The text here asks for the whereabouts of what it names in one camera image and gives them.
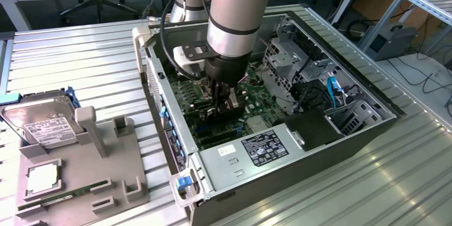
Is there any silver chipset heat sink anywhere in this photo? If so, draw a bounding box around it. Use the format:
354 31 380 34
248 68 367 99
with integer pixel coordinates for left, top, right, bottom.
247 116 272 134

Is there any grey machine box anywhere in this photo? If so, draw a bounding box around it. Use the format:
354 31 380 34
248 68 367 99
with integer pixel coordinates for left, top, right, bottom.
363 23 420 62

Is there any black expansion slot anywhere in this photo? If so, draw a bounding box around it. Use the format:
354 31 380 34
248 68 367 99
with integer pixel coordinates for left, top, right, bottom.
198 130 236 144

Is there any open black PC case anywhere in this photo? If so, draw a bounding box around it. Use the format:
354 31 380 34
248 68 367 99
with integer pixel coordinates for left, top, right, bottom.
132 11 407 226

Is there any silver perforated drive cage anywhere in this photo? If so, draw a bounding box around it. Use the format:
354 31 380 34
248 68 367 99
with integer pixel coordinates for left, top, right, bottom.
263 15 342 110

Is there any silver disk bay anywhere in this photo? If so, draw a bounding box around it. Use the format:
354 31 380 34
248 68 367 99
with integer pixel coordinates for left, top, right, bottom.
326 100 386 136

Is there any blue case latch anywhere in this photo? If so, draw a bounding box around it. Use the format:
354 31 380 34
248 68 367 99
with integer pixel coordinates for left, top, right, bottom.
175 176 195 190

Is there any black plastic shroud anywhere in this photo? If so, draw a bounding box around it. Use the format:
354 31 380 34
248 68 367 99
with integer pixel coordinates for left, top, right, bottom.
283 110 347 153

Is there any blue disk caddy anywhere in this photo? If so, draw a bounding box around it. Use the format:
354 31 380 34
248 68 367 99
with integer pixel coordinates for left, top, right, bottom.
0 86 83 121

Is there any green motherboard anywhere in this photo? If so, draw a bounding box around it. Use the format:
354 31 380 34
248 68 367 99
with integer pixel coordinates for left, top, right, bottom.
166 61 286 150

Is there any blue data wire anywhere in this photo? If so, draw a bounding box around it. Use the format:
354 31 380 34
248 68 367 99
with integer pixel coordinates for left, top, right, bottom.
327 76 343 111

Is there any silver power supply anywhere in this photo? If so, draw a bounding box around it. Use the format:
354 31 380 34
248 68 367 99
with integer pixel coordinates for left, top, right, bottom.
196 124 296 194

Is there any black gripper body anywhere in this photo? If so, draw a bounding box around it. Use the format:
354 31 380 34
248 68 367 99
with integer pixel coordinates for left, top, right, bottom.
206 53 252 89

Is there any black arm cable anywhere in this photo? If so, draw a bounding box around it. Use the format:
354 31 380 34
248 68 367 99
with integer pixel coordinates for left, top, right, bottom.
159 0 212 80

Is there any black power wire bundle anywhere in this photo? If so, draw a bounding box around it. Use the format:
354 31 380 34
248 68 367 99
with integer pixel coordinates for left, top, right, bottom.
292 79 335 112

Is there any aluminium frame table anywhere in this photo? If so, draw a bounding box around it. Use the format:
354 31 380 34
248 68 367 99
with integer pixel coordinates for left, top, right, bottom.
367 0 452 52

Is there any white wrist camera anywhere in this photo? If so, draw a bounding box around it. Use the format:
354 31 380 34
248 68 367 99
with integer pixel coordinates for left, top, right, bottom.
172 44 220 80

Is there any green GPU with black fan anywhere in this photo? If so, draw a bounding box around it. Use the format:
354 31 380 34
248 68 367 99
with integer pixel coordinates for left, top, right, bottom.
183 87 247 129

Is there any silver CPU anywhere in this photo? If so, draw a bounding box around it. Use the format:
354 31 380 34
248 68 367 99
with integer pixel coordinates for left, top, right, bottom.
27 166 60 194

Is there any grey parts rack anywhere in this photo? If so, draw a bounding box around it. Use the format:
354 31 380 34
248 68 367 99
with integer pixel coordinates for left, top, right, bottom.
16 106 152 226

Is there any silver hard disk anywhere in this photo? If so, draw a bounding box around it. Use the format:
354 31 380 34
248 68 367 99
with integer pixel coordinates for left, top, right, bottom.
0 96 79 150

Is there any black office chair base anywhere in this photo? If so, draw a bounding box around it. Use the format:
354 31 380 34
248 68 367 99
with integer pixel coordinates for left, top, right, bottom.
58 0 140 24

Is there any green RAM stick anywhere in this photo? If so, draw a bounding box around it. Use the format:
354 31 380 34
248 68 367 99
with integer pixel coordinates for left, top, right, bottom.
18 179 110 210

